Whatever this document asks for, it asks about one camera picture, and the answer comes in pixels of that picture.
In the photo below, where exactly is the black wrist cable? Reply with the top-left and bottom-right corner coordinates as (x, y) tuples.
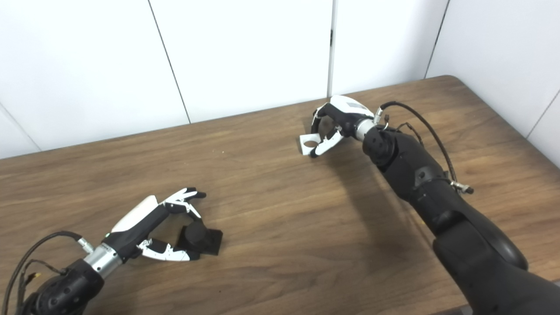
(1, 231), (95, 315)
(374, 101), (474, 195)

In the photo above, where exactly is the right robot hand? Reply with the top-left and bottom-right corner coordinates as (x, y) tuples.
(308, 95), (376, 158)

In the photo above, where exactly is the black peg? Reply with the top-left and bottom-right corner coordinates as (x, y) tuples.
(175, 219), (224, 261)

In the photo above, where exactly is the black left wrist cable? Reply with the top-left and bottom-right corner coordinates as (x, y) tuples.
(1, 231), (95, 315)

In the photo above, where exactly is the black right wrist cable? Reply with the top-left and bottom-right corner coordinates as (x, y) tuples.
(374, 101), (474, 195)

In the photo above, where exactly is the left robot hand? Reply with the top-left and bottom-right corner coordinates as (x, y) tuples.
(103, 187), (207, 263)

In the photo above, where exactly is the white square piece with hole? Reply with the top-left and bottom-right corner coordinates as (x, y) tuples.
(299, 133), (322, 156)

